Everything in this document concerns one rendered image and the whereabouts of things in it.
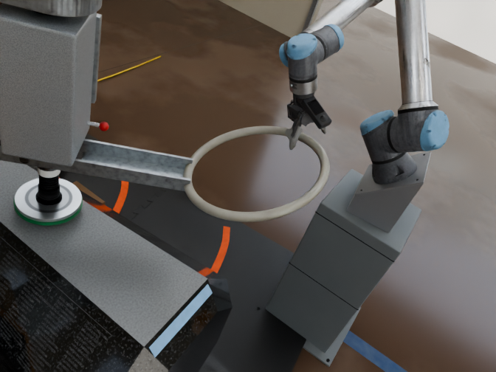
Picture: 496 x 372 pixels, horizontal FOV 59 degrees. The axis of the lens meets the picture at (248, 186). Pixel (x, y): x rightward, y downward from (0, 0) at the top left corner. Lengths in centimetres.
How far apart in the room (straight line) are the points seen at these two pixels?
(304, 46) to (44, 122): 77
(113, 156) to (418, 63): 117
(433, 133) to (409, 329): 152
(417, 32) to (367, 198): 69
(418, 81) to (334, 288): 103
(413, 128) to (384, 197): 33
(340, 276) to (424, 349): 95
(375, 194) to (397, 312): 123
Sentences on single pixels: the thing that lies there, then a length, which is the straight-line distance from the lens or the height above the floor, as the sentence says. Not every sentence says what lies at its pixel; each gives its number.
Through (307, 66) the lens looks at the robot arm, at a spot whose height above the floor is 152.
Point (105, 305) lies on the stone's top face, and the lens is 145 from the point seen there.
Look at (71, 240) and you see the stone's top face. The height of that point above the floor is 81.
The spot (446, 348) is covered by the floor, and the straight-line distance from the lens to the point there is 306.
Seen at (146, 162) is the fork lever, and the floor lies 107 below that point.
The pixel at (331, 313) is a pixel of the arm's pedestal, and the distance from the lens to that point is 234.
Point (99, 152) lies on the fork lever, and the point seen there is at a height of 107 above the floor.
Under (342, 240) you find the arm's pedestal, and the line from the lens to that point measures 204.
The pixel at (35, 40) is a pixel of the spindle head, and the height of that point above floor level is 149.
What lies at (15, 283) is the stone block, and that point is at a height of 73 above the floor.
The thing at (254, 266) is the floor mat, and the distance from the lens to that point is 273.
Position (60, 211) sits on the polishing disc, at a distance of 162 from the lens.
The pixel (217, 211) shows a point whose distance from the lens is 131.
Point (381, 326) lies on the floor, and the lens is 287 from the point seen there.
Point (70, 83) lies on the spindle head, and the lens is 125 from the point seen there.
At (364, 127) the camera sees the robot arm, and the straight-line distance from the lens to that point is 190.
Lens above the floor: 202
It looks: 38 degrees down
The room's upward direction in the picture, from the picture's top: 20 degrees clockwise
